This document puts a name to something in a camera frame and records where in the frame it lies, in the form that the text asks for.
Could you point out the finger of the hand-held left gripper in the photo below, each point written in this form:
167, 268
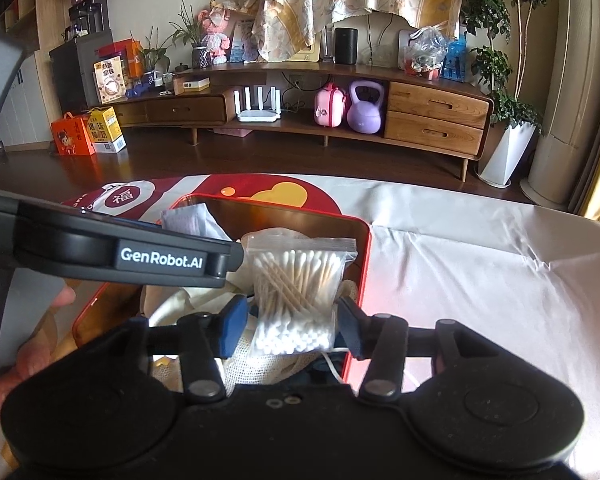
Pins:
236, 260

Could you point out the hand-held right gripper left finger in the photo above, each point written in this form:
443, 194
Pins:
232, 325

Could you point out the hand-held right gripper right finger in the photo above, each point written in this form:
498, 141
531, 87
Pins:
350, 327

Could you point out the white tissue packet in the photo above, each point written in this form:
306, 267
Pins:
190, 222

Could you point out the red tin box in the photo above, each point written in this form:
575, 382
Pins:
280, 217

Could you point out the bag of cotton swabs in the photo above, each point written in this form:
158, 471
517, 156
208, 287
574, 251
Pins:
295, 280

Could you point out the person's left hand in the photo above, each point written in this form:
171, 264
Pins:
25, 360

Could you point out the white mesh cloth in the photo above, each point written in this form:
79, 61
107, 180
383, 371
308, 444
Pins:
260, 370

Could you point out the orange gift box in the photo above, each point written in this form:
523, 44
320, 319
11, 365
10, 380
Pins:
72, 137

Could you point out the yellow carton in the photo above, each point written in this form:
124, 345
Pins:
105, 130

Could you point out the pink flat box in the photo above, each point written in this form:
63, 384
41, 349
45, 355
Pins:
232, 132

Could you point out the white red printed tablecloth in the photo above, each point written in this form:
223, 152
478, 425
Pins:
480, 280

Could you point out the white router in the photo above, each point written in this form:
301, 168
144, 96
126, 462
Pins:
258, 116

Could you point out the dark cabinet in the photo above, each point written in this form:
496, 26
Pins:
72, 80

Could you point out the pink case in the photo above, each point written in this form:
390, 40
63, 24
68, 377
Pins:
330, 110

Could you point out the small white wooden box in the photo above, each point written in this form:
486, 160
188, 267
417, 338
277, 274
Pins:
191, 85

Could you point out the small potted plant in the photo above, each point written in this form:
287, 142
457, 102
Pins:
150, 77

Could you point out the purple kettlebell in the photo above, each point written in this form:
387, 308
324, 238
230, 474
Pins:
365, 117

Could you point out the red orange box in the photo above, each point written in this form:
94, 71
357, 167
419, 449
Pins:
125, 52

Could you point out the potted plant dark vase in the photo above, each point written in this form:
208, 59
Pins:
200, 57

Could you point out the blue picture card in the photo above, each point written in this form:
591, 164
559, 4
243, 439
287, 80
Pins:
244, 42

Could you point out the pink plush doll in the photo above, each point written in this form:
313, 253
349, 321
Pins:
215, 35

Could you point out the black coffee machine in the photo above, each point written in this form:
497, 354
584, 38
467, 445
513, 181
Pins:
87, 17

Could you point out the potted tree white planter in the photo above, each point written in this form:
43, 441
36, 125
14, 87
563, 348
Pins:
507, 155

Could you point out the wooden TV cabinet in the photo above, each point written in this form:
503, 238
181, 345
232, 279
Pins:
430, 105

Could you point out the black speaker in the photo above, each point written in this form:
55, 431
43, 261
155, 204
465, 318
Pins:
346, 45

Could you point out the filled clear plastic bag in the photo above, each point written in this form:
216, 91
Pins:
427, 50

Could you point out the blue plastic object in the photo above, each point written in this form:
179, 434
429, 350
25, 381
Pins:
455, 60

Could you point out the white standing air conditioner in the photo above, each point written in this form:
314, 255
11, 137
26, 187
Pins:
565, 85

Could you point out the white wall cabinet with shelves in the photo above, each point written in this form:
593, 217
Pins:
30, 105

